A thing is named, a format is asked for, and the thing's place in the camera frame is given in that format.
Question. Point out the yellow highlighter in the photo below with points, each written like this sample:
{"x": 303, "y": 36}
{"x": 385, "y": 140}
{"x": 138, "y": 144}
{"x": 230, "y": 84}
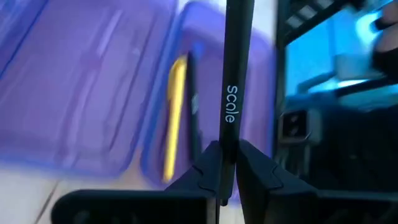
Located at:
{"x": 174, "y": 124}

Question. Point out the black pen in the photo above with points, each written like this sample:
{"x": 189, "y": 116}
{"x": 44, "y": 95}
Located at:
{"x": 236, "y": 62}

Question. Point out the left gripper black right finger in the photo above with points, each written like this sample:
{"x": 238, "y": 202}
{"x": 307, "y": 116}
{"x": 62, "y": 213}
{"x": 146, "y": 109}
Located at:
{"x": 264, "y": 193}

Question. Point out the purple plastic supply box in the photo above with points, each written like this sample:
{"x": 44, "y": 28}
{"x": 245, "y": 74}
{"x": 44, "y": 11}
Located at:
{"x": 77, "y": 93}

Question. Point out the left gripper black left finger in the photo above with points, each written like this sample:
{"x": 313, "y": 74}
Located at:
{"x": 205, "y": 177}

